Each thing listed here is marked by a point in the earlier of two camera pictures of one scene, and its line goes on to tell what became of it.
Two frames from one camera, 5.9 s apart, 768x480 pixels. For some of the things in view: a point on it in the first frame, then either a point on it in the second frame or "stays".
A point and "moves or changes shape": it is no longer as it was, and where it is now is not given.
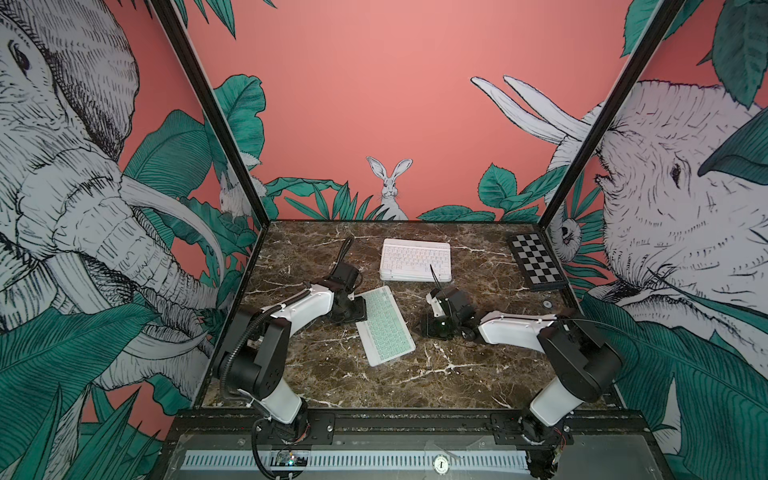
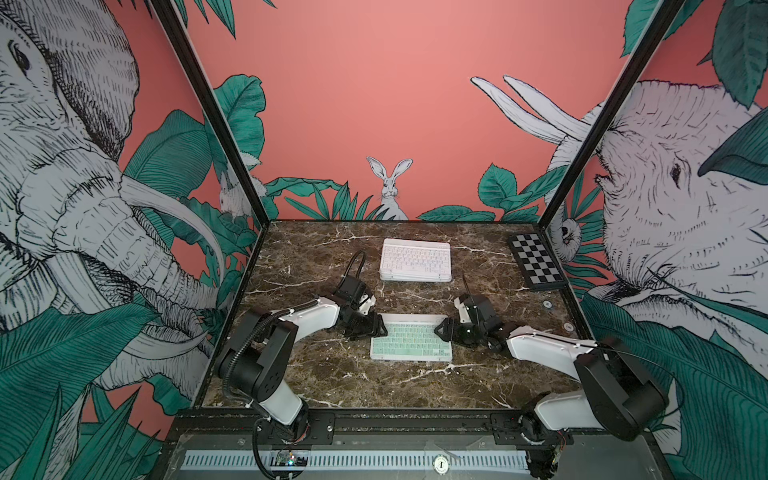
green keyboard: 384,334 moves or changes shape
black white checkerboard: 540,267 stays
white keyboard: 416,260 stays
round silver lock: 441,465 stays
